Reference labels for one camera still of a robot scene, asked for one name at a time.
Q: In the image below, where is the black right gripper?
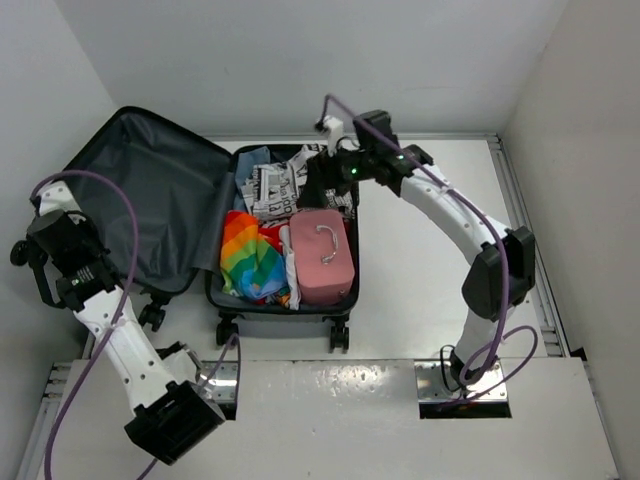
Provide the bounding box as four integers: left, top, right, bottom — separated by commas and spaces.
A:
298, 139, 376, 207

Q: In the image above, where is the black white newspaper print shirt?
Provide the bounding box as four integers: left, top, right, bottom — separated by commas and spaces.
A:
243, 144, 324, 223

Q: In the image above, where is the grey-blue cloth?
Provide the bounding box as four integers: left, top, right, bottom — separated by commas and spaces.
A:
233, 146, 271, 212

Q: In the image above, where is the pink vanity case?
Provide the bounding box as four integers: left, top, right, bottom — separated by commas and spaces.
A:
289, 209, 355, 306

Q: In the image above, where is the grey hard-shell suitcase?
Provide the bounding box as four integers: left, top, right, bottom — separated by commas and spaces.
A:
64, 107, 359, 349

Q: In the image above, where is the rainbow striped garment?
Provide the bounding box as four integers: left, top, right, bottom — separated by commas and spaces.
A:
219, 211, 291, 308

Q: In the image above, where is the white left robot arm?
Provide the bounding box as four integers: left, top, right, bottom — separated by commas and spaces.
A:
27, 209, 225, 465

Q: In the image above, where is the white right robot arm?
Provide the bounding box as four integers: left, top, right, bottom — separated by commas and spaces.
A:
298, 145, 535, 385

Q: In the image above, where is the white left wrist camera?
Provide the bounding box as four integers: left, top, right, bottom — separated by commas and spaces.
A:
31, 181, 79, 216

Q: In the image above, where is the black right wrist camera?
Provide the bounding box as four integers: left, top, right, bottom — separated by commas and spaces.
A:
352, 109, 398, 152

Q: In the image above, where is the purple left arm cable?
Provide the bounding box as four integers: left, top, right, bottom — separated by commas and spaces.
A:
29, 169, 242, 480

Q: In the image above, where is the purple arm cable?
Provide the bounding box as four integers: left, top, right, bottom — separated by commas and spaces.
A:
29, 169, 242, 480
322, 93, 539, 406

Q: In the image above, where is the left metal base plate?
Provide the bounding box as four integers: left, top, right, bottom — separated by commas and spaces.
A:
197, 361, 239, 421

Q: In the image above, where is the metal base plate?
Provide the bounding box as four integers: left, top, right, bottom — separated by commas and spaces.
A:
197, 361, 239, 421
414, 359, 512, 420

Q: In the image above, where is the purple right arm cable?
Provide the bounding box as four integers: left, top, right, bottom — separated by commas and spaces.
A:
322, 93, 539, 406

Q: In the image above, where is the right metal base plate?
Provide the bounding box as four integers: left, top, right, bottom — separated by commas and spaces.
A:
414, 359, 512, 420

